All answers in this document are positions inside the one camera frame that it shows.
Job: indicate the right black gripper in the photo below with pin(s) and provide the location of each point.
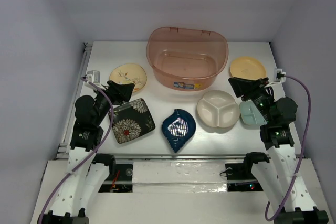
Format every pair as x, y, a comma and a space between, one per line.
250, 88

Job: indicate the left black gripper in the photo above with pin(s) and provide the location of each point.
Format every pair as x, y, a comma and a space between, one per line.
123, 91

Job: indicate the cream floral round plate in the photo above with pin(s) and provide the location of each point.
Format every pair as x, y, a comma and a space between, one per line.
129, 73

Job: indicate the yellow round plate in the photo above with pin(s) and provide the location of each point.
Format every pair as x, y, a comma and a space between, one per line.
247, 68

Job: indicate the light teal rectangular plate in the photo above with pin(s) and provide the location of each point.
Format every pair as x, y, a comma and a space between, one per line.
250, 114

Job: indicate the white three-section divided plate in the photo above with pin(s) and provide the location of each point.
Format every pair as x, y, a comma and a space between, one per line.
218, 109

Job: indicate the black floral square plate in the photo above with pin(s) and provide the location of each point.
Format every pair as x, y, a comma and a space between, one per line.
131, 121

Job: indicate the dark blue leaf-shaped plate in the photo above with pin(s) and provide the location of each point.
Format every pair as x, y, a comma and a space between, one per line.
178, 129

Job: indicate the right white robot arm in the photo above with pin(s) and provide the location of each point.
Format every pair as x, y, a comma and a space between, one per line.
277, 170

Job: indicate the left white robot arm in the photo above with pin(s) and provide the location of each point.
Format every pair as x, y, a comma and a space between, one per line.
86, 168

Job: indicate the pink translucent plastic bin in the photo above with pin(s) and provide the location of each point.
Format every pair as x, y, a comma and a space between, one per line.
186, 59

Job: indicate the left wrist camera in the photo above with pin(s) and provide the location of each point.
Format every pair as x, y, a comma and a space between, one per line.
93, 76

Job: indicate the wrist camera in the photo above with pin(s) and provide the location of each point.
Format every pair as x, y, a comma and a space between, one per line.
93, 76
279, 76

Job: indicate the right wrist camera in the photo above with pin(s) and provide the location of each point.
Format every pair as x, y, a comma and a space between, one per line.
279, 76

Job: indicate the aluminium rail frame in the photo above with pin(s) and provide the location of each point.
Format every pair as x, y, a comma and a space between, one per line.
63, 147

